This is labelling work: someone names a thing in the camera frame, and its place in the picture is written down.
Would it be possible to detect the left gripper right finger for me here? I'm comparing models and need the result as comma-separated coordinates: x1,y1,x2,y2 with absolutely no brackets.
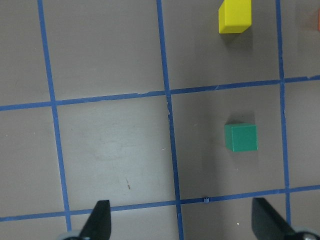
251,197,296,240

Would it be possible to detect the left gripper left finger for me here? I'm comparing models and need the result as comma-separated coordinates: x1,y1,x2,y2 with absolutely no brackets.
78,200,112,240

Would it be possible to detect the green wooden block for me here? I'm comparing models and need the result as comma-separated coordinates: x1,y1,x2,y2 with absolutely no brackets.
224,123,258,152

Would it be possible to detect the yellow wooden block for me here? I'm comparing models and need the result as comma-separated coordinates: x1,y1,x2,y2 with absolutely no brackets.
218,0,252,34

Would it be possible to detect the orange wooden block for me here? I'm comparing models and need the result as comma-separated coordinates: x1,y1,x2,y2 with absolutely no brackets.
315,8,320,32

